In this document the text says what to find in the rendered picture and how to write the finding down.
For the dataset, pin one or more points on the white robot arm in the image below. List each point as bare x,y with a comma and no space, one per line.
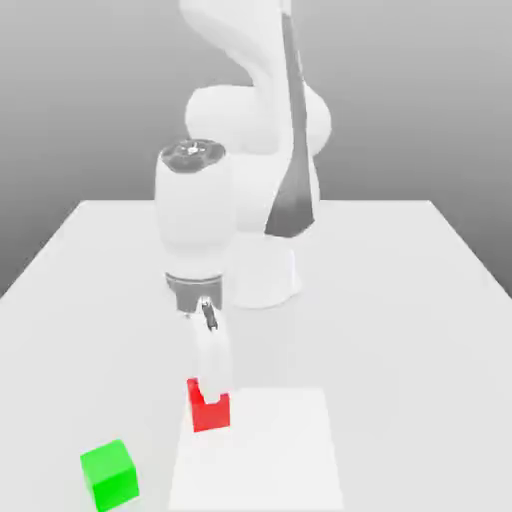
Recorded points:
194,224

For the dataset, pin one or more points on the small green cube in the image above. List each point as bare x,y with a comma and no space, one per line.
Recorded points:
110,476

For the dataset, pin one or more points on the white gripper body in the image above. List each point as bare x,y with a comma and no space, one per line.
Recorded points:
214,356

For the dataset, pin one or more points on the small red cube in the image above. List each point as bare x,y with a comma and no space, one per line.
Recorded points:
210,416

